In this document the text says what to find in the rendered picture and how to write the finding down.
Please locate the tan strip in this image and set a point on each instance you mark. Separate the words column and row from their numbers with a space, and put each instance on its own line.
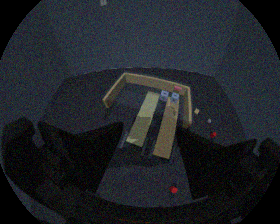
column 163, row 146

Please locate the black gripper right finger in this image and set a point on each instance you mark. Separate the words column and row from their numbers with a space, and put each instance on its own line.
column 205, row 161

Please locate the red cylinder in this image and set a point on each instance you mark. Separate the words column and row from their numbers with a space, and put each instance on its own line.
column 173, row 189
column 212, row 135

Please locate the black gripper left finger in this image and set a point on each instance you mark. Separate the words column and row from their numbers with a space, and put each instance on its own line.
column 88, row 153

